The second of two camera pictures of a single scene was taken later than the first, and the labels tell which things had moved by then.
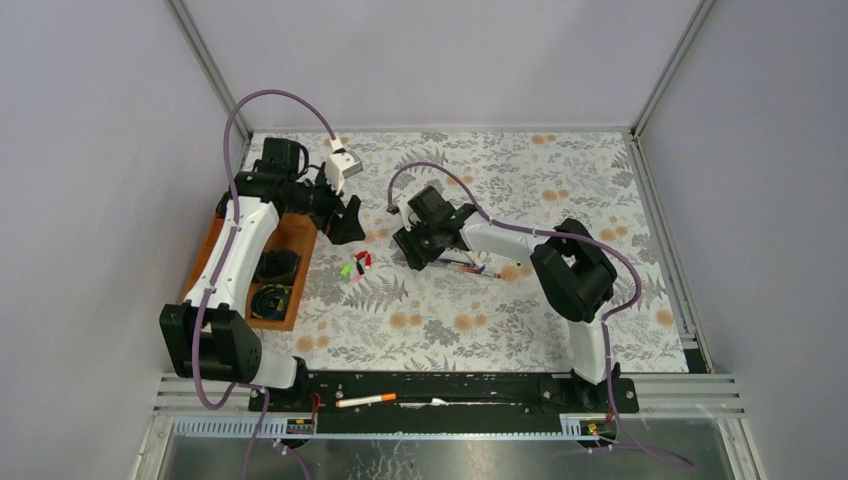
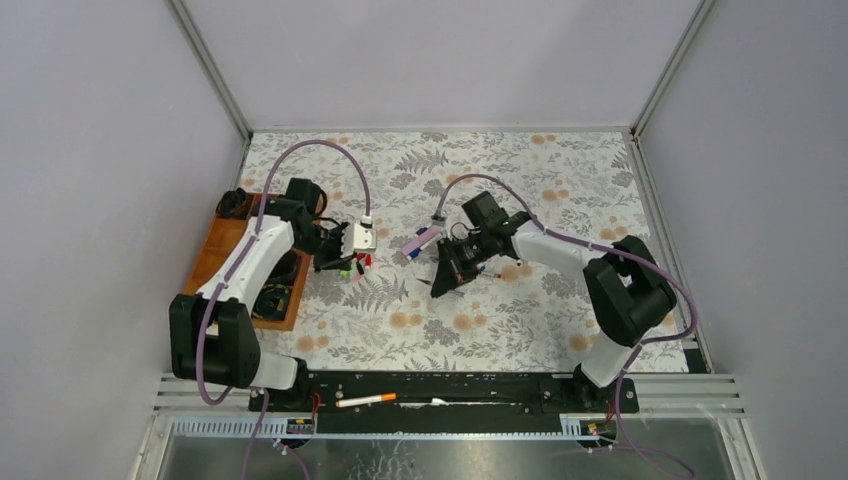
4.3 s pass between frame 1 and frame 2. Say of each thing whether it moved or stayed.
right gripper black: moved
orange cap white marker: stayed
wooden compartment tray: stayed
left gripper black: moved
